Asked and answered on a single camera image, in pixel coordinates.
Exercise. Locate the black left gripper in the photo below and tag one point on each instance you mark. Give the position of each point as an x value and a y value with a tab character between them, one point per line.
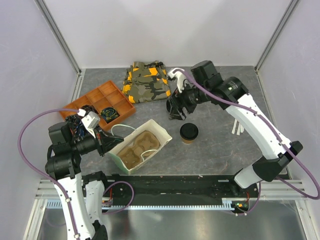
105	141

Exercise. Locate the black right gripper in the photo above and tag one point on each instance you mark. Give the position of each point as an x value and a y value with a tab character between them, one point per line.
178	100

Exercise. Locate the brown pulp cup carrier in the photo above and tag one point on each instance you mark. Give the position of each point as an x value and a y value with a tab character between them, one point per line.
141	148

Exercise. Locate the green patterned paper bag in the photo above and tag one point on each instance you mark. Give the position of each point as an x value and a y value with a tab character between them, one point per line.
151	125

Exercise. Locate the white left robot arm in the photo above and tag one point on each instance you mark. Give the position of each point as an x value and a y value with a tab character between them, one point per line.
80	196

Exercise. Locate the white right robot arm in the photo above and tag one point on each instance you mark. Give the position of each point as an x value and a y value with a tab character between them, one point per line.
207	85

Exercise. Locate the black lid stack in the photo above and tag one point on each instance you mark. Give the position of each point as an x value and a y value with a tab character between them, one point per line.
170	107

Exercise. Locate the camouflage folded cloth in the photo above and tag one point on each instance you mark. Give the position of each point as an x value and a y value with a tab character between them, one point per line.
146	82

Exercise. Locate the orange wooden tray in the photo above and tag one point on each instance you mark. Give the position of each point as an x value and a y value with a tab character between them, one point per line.
106	95

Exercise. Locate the white wrapped straw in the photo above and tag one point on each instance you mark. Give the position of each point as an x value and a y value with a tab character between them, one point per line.
240	129
235	127

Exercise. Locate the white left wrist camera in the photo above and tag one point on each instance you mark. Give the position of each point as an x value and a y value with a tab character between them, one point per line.
89	121

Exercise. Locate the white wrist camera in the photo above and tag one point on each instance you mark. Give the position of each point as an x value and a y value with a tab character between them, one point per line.
89	121
177	74

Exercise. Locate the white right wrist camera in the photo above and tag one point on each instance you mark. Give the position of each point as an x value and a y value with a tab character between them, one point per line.
177	74

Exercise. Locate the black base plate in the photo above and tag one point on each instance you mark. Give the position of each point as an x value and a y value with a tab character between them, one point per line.
220	186

